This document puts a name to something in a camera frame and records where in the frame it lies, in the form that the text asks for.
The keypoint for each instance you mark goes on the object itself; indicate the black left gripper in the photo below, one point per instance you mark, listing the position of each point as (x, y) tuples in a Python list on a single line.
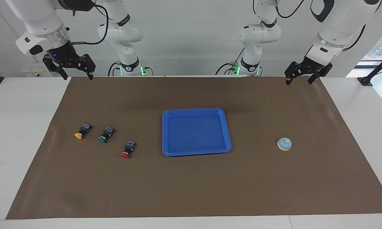
[(316, 67)]

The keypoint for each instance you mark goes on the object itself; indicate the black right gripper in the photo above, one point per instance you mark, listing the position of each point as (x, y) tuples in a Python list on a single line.
[(65, 55)]

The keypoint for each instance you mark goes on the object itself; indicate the yellow push button switch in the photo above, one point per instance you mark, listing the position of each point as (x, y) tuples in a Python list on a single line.
[(79, 135)]

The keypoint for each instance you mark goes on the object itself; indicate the light blue desk bell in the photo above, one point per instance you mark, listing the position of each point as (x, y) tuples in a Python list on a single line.
[(284, 144)]

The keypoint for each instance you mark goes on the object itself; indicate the green push button switch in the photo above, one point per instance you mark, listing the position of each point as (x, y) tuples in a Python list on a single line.
[(106, 133)]

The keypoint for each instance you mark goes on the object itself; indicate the red push button switch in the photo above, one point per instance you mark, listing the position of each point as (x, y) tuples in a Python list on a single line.
[(128, 148)]

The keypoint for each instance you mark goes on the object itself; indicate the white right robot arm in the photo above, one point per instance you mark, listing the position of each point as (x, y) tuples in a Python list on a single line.
[(41, 16)]

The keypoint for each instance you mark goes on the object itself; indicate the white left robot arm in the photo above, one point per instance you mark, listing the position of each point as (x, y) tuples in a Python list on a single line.
[(343, 22)]

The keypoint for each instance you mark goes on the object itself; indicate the blue plastic tray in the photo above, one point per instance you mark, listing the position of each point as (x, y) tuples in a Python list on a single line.
[(194, 133)]

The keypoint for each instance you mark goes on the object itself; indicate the black clamp with angled pole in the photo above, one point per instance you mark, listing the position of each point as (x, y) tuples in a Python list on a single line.
[(365, 80)]

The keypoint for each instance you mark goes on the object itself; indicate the brown table mat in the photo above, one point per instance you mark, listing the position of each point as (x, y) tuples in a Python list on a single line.
[(190, 184)]

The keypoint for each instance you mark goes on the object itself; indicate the white wall outlet box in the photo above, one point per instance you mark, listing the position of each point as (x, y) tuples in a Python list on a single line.
[(35, 73)]

